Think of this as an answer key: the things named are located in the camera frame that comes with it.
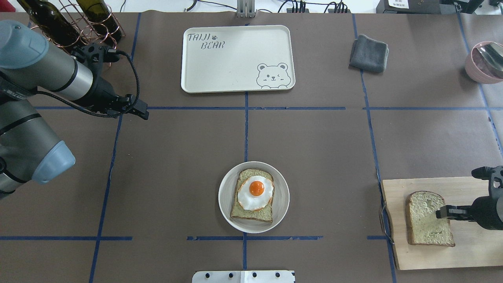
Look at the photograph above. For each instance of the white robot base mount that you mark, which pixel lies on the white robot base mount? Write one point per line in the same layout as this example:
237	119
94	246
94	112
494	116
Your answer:
245	276

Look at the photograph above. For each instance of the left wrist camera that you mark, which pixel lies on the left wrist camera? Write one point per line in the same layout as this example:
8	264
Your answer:
95	53

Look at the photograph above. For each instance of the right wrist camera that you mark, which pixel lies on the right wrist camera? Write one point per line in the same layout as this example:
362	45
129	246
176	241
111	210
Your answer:
495	177

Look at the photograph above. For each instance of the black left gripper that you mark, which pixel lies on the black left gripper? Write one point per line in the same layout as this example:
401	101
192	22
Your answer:
103	91

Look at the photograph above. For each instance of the white round plate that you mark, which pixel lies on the white round plate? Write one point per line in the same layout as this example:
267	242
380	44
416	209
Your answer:
280	202

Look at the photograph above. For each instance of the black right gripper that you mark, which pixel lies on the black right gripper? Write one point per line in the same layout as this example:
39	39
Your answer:
487	212

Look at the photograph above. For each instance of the dark wine bottle upper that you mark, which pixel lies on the dark wine bottle upper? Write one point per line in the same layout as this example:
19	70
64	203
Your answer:
50	20

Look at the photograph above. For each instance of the fried egg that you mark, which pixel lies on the fried egg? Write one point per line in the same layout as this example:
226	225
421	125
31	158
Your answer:
255	193

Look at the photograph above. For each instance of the dark wine bottle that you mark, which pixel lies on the dark wine bottle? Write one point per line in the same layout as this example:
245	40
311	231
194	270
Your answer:
50	20
104	23

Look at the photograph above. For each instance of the folded grey cloth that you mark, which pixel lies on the folded grey cloth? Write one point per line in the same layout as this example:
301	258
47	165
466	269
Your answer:
369	54

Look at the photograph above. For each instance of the bread slice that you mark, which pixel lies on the bread slice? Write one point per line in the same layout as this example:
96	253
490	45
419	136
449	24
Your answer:
262	215
423	226

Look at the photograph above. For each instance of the pink bowl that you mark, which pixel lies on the pink bowl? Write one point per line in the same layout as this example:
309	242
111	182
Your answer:
478	69

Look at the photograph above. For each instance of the copper wire bottle rack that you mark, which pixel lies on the copper wire bottle rack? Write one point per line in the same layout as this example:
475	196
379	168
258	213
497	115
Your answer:
74	14

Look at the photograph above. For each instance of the wooden cutting board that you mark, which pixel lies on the wooden cutting board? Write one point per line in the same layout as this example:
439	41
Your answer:
474	246

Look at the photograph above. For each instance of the cream bear serving tray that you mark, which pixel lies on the cream bear serving tray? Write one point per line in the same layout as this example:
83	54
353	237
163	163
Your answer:
237	59

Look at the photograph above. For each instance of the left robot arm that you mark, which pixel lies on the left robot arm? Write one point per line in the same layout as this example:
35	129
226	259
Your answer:
31	65

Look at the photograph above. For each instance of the dark wine bottle lower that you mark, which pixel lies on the dark wine bottle lower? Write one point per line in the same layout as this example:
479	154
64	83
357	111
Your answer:
104	23

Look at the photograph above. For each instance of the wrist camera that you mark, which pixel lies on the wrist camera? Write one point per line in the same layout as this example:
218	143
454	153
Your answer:
95	53
495	177

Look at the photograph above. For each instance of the metal spoon in bowl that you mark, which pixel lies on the metal spoon in bowl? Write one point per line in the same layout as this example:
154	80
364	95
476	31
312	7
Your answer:
492	55

